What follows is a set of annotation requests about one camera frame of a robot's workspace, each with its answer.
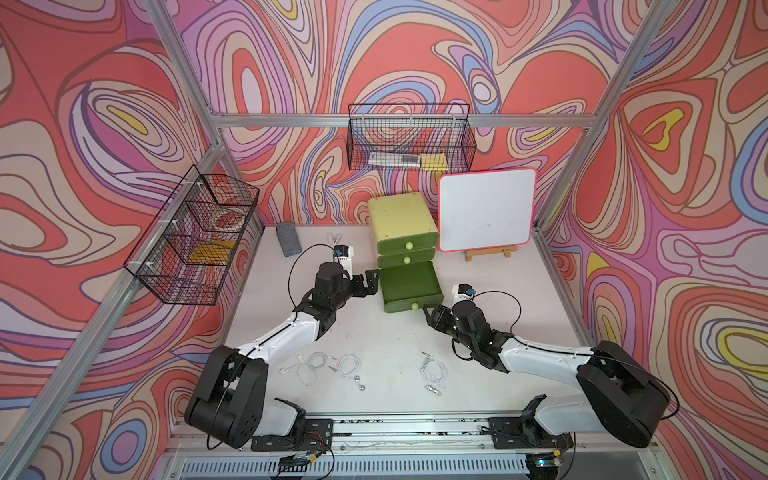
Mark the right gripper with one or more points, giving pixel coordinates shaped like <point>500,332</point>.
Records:
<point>437,321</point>

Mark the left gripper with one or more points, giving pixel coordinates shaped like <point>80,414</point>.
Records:
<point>359,291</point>

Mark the green drawer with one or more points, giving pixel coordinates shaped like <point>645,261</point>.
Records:
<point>410,287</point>
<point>391,245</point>
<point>405,258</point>

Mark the white earphones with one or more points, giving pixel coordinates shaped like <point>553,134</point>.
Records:
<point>348,366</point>
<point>433,373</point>
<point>307,368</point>

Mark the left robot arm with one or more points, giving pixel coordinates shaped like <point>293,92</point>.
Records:
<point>230,401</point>

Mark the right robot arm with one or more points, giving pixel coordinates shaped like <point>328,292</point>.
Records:
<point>615,394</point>

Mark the yellow green drawer cabinet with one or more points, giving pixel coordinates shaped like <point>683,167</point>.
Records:
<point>402,216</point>

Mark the white clip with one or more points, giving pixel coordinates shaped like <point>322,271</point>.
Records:
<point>334,238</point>

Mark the wooden easel stand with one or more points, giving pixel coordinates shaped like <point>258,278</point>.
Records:
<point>506,251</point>

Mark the grey sponge block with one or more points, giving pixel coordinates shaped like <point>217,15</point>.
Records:
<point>288,239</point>

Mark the pink framed whiteboard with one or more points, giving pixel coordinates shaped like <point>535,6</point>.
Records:
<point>485,209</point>

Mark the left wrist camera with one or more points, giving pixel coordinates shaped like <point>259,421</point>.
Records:
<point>343,254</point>

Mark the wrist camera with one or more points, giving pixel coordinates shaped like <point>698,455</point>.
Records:
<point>343,254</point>
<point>463,292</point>

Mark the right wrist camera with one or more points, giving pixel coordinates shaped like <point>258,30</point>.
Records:
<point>463,292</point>

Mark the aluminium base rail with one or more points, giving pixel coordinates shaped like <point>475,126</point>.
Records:
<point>419,446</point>

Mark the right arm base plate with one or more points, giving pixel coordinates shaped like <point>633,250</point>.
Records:
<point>513,433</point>

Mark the back black wire basket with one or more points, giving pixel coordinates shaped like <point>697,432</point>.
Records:
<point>429,137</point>

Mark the black wire basket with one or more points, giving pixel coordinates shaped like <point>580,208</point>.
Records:
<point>429,137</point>
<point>186,256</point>

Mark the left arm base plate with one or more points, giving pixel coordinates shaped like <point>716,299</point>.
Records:
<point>312,435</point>

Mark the left black wire basket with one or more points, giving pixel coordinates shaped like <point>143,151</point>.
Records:
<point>186,256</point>

